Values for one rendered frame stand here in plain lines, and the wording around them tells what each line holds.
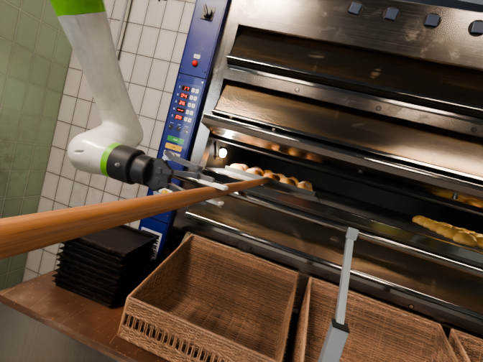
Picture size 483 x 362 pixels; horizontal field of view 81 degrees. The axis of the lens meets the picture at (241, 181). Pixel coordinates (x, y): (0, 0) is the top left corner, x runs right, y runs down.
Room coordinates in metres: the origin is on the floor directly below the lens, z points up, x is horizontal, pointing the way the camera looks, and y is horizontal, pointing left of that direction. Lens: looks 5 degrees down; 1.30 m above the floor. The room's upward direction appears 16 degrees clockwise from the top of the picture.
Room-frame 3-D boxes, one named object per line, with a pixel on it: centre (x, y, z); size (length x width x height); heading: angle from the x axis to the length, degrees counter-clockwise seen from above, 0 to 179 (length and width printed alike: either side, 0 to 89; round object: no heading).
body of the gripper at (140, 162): (0.70, 0.22, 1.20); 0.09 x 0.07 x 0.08; 78
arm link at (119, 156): (0.72, 0.29, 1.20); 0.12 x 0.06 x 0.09; 168
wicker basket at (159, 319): (1.08, -0.05, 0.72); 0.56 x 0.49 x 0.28; 78
